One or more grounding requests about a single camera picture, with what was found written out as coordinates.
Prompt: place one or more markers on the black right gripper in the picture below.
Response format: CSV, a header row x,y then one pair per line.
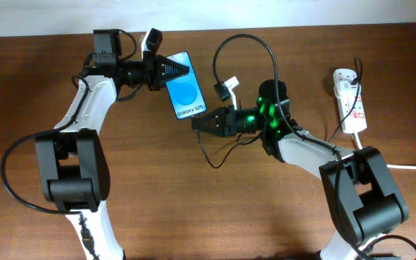
x,y
230,121

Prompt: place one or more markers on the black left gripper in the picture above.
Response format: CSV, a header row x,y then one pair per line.
x,y
155,76

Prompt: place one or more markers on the blue Samsung Galaxy smartphone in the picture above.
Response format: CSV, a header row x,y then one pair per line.
x,y
185,92

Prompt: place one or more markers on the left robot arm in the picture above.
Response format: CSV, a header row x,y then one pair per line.
x,y
73,168

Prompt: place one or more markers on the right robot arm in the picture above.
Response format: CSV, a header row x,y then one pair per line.
x,y
364,200

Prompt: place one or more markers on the white USB charger plug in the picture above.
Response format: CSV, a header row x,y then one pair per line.
x,y
344,89

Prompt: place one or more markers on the white power strip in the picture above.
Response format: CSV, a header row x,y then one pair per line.
x,y
351,110

